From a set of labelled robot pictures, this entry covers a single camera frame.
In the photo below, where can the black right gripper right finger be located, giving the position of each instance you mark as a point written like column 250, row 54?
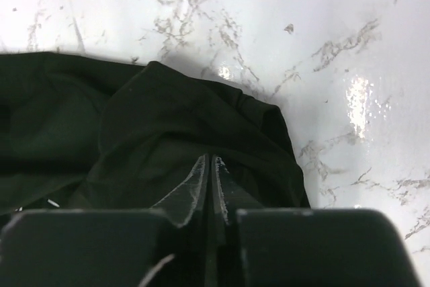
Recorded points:
column 259, row 246

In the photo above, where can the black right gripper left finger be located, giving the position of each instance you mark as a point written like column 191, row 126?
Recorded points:
column 185, row 207

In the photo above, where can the black printed t-shirt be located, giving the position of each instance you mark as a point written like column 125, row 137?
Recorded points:
column 97, row 134

